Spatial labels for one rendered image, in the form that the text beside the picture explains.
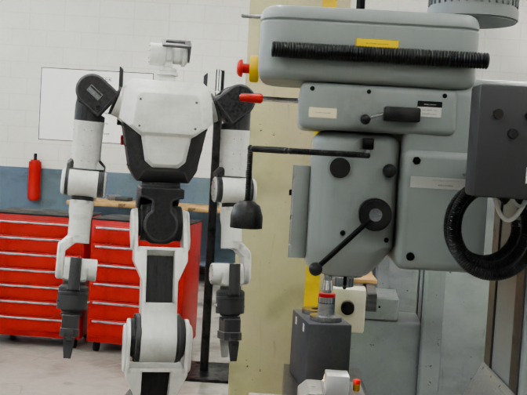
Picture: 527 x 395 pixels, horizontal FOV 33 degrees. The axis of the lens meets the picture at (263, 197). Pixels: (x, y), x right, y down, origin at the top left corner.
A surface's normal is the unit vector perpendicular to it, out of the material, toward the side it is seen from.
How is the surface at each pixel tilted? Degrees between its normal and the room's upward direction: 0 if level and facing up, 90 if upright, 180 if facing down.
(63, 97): 90
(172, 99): 90
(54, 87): 90
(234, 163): 90
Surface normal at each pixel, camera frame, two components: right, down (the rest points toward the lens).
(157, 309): 0.21, -0.12
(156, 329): 0.21, -0.35
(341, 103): -0.02, 0.05
